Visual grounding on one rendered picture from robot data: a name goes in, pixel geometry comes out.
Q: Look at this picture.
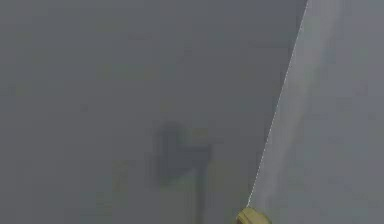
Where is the yellow round knob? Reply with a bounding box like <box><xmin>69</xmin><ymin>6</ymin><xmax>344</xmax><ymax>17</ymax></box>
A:
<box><xmin>235</xmin><ymin>207</ymin><xmax>273</xmax><ymax>224</ymax></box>

